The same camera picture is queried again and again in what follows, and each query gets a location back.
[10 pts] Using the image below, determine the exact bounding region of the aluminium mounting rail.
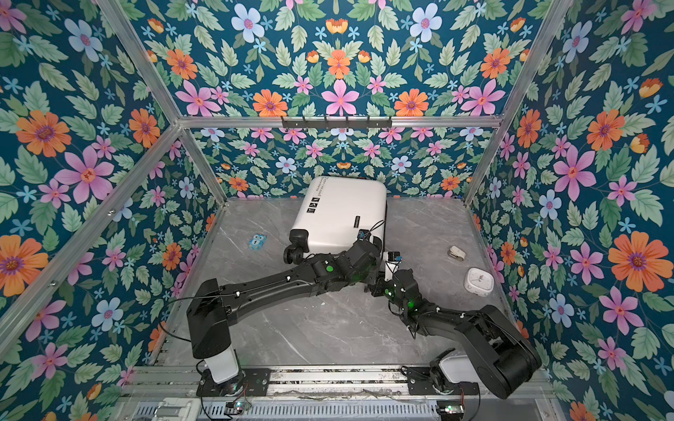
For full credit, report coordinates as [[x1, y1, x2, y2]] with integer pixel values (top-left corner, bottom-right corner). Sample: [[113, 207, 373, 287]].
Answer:
[[125, 364, 554, 401]]

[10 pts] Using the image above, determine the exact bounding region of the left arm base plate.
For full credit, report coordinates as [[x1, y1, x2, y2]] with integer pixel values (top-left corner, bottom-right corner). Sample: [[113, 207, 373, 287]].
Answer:
[[196, 368, 271, 398]]

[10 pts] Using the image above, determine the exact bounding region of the small teal owl toy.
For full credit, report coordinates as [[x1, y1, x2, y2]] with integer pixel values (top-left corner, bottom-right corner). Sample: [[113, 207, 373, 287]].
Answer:
[[249, 234, 267, 250]]

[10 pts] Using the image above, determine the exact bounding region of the black hook rack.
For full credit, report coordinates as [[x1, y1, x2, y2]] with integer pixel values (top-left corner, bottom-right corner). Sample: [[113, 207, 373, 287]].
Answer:
[[281, 116, 393, 130]]

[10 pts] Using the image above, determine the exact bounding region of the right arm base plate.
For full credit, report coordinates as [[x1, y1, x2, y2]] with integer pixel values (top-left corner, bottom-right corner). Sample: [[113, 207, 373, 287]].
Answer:
[[400, 366, 479, 396]]

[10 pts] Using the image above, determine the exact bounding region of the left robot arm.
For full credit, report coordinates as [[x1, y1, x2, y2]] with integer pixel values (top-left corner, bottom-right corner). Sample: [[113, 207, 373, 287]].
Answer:
[[186, 233, 384, 385]]

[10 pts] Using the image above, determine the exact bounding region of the white round alarm clock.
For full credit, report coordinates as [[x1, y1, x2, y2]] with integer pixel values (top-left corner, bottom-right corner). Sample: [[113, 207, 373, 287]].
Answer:
[[463, 268, 495, 298]]

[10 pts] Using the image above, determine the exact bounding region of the white hard-shell suitcase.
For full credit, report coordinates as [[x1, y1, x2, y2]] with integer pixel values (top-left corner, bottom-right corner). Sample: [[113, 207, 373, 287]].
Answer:
[[284, 176, 387, 264]]

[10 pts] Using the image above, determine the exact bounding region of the small beige stapler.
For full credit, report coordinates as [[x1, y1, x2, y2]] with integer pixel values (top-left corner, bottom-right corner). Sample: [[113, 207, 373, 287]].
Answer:
[[448, 246, 466, 261]]

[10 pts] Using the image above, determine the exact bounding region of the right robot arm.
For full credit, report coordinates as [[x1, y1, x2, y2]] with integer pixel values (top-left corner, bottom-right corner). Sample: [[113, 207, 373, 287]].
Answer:
[[367, 261, 542, 399]]

